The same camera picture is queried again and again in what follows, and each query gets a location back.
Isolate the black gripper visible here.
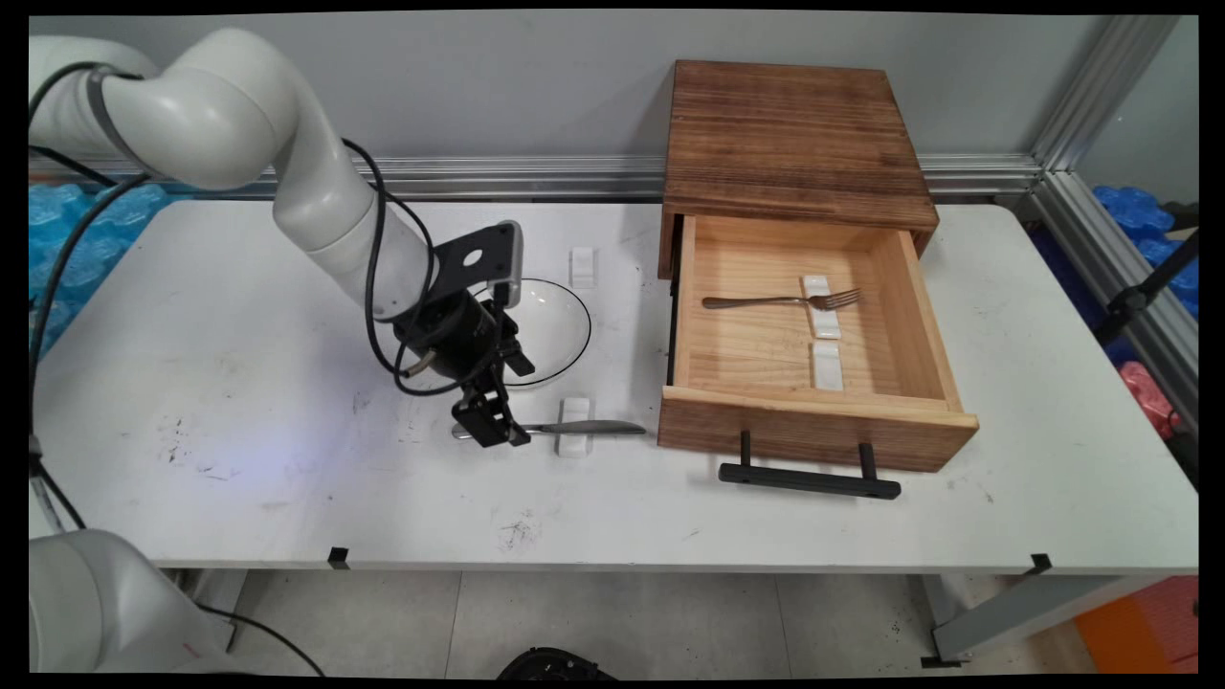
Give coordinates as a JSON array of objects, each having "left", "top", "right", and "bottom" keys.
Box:
[{"left": 392, "top": 290, "right": 536, "bottom": 450}]

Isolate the silver metal table knife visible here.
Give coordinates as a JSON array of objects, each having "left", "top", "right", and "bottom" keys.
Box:
[{"left": 452, "top": 419, "right": 649, "bottom": 442}]

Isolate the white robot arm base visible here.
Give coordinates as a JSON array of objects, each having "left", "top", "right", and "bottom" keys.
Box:
[{"left": 29, "top": 529, "right": 240, "bottom": 676}]

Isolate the white plate with black rim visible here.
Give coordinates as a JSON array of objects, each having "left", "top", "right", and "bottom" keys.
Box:
[{"left": 471, "top": 278, "right": 592, "bottom": 389}]

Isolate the silver metal fork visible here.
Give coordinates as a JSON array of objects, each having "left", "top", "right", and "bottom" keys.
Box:
[{"left": 702, "top": 288, "right": 863, "bottom": 312}]

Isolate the black round object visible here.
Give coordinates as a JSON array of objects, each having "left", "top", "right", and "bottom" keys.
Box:
[{"left": 496, "top": 647, "right": 619, "bottom": 681}]

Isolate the light wooden drawer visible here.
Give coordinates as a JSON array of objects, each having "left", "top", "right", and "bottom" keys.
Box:
[{"left": 657, "top": 213, "right": 980, "bottom": 474}]

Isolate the dark brown wooden cabinet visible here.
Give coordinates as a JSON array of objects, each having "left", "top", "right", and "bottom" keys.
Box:
[{"left": 657, "top": 59, "right": 940, "bottom": 280}]

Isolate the blue bubble wrap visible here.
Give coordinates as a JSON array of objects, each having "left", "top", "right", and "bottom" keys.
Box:
[
  {"left": 29, "top": 184, "right": 175, "bottom": 357},
  {"left": 1094, "top": 185, "right": 1199, "bottom": 322}
]

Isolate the grey table leg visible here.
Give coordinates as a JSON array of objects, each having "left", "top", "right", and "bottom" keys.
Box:
[{"left": 921, "top": 572, "right": 1165, "bottom": 669}]

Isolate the black stand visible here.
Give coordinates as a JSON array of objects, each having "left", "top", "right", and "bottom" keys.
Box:
[{"left": 1094, "top": 203, "right": 1199, "bottom": 347}]

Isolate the red bubble wrap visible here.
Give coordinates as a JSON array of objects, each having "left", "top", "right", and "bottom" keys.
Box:
[{"left": 1120, "top": 361, "right": 1185, "bottom": 441}]

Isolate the orange box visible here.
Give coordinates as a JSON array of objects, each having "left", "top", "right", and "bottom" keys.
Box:
[{"left": 1074, "top": 576, "right": 1199, "bottom": 676}]

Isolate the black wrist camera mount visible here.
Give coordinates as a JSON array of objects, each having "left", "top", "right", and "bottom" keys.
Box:
[{"left": 433, "top": 220, "right": 524, "bottom": 309}]

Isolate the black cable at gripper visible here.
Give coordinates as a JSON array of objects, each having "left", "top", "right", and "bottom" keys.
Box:
[{"left": 341, "top": 138, "right": 508, "bottom": 399}]

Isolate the long aluminium wall rail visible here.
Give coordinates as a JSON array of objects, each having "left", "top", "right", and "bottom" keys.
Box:
[{"left": 29, "top": 153, "right": 1044, "bottom": 203}]

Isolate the black metal drawer handle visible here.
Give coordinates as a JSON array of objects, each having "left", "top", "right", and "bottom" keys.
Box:
[{"left": 719, "top": 431, "right": 902, "bottom": 500}]

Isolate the black cable at base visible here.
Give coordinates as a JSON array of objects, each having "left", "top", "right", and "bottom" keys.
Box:
[{"left": 196, "top": 601, "right": 326, "bottom": 678}]

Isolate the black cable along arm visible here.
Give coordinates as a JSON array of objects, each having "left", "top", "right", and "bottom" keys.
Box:
[{"left": 29, "top": 61, "right": 154, "bottom": 533}]

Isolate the aluminium side rail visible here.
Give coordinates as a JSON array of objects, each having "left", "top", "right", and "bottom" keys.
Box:
[{"left": 1024, "top": 170, "right": 1199, "bottom": 433}]

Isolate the aluminium frame post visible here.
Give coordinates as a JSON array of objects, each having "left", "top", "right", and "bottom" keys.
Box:
[{"left": 1029, "top": 14, "right": 1184, "bottom": 175}]

